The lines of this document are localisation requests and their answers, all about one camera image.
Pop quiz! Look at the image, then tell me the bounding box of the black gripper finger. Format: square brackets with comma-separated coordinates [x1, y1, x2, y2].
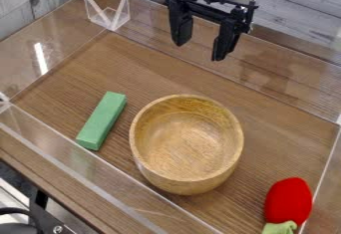
[211, 18, 240, 61]
[168, 0, 192, 46]

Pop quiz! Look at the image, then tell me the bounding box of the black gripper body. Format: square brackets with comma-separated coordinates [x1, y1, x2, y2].
[164, 0, 259, 35]

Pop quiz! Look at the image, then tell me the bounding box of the green rectangular block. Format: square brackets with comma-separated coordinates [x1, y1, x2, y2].
[76, 92, 127, 151]

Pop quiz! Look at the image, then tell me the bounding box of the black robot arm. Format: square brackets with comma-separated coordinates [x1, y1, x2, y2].
[166, 0, 258, 61]

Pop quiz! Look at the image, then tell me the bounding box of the brown wooden bowl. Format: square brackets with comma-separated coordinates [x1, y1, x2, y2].
[129, 95, 244, 195]

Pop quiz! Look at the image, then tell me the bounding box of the red plush strawberry toy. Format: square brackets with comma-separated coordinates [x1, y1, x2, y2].
[261, 177, 313, 234]

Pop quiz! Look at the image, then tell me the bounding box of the black table leg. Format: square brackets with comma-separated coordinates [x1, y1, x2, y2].
[35, 190, 48, 209]

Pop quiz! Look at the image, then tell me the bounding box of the clear acrylic corner bracket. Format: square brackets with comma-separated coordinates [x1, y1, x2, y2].
[84, 0, 131, 32]

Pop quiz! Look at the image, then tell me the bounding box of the clear acrylic front wall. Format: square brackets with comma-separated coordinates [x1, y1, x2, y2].
[0, 104, 215, 234]

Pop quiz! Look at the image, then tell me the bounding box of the black cable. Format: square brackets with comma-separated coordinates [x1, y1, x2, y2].
[0, 207, 44, 234]

